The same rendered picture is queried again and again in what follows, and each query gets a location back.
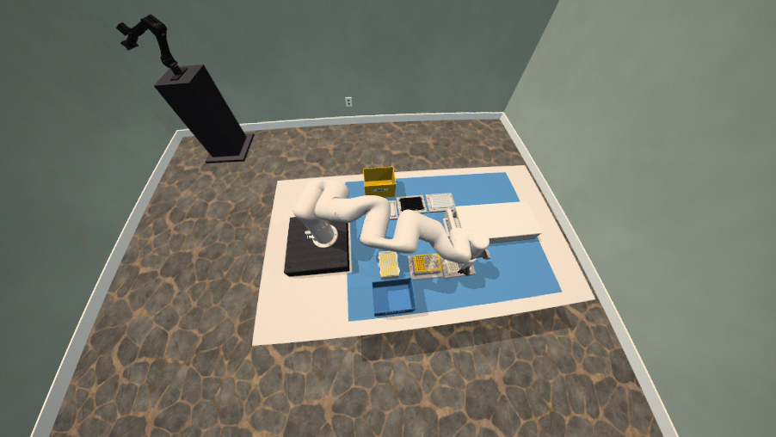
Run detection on dark blue open-top bin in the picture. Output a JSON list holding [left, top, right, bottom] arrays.
[[372, 278, 416, 317]]

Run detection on blue flat mat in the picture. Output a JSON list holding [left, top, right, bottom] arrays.
[[347, 172, 562, 322]]

